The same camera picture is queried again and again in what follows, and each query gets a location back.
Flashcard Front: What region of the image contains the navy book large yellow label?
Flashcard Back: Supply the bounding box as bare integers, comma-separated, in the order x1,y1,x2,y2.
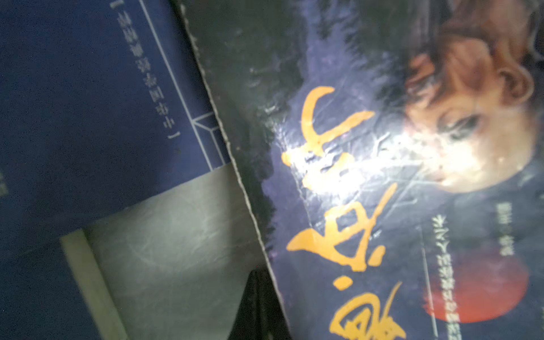
1,229,128,339

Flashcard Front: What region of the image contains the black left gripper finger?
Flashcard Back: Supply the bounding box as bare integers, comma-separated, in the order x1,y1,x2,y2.
228,269,291,340

